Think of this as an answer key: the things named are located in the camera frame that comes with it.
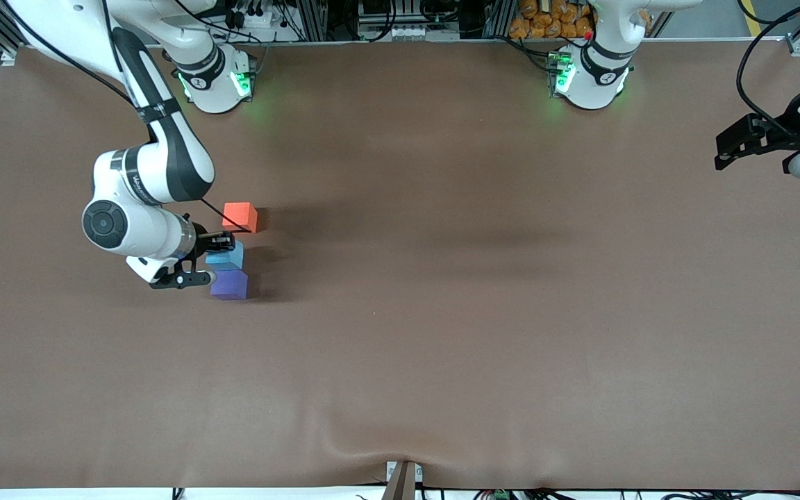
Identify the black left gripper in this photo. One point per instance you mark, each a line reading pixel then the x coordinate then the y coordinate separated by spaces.
pixel 782 138

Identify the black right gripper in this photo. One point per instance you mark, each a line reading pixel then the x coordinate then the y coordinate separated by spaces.
pixel 204 242

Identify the light blue foam block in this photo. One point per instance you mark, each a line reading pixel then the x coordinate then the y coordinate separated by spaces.
pixel 228 258

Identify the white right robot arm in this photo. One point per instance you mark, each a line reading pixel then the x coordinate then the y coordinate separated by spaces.
pixel 143 180

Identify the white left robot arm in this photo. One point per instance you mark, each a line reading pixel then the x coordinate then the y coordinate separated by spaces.
pixel 591 90

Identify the purple foam block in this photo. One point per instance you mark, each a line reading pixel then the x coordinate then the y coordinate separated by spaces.
pixel 230 286

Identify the orange foam block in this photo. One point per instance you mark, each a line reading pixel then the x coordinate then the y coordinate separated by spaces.
pixel 237 212

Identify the white terminal block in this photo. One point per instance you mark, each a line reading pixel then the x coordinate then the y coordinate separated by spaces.
pixel 410 32

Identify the brown table mat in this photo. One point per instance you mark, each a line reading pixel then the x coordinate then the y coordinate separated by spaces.
pixel 400 361

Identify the bag of orange items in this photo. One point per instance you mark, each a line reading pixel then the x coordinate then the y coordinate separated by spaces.
pixel 546 21

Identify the white power strip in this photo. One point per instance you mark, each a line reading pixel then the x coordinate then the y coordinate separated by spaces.
pixel 257 19

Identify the green plug connector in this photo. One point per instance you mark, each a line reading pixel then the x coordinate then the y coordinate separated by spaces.
pixel 501 495

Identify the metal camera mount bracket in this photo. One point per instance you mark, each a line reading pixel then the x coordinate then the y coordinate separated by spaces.
pixel 402 482

